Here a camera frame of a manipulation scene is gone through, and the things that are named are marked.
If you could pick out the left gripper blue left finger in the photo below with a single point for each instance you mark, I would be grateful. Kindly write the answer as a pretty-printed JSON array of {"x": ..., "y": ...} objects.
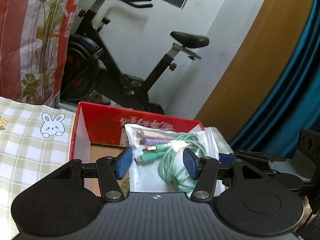
[{"x": 123, "y": 163}]

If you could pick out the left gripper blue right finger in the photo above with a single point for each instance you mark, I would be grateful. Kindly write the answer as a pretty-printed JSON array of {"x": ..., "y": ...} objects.
[{"x": 192, "y": 164}]

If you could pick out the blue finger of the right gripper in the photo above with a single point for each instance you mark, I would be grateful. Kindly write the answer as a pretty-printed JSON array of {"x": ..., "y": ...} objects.
[{"x": 226, "y": 158}]

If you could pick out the red cardboard box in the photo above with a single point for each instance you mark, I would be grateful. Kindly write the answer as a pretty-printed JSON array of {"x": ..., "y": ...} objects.
[{"x": 100, "y": 131}]

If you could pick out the teal curtain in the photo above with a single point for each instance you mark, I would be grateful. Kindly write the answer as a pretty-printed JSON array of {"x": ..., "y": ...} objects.
[{"x": 292, "y": 104}]

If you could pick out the checked bunny tablecloth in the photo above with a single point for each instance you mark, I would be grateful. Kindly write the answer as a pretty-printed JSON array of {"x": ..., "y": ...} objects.
[{"x": 35, "y": 140}]

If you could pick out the wooden door panel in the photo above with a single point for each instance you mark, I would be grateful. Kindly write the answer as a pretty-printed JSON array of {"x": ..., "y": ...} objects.
[{"x": 256, "y": 66}]

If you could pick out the pink printed backdrop poster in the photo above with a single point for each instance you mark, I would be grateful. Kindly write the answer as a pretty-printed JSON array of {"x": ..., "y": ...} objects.
[{"x": 34, "y": 37}]

